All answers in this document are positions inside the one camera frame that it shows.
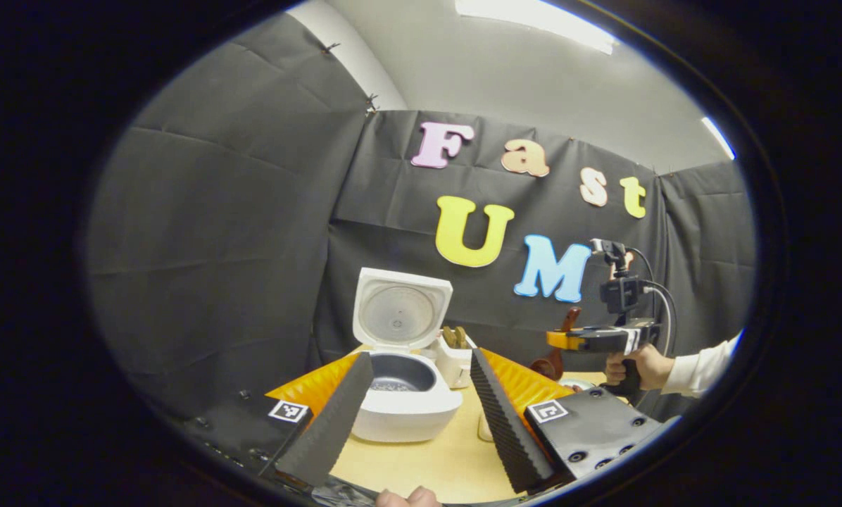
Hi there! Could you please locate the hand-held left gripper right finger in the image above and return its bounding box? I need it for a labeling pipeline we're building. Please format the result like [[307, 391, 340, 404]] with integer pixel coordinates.
[[469, 346, 665, 494]]

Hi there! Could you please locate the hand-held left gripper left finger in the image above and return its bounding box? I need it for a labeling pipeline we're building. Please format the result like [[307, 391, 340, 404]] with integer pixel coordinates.
[[182, 351, 375, 488]]

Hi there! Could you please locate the white rice cooker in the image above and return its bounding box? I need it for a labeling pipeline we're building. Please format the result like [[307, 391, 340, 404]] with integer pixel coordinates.
[[351, 268, 464, 443]]

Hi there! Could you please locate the white toaster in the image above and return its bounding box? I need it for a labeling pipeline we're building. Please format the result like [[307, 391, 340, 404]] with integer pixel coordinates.
[[432, 331, 478, 389]]

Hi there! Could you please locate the black backdrop cloth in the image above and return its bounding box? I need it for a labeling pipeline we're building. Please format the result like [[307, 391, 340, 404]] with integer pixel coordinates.
[[87, 13, 756, 423]]

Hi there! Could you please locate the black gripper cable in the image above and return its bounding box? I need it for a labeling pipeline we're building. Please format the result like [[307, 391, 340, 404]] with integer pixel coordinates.
[[627, 245, 679, 356]]

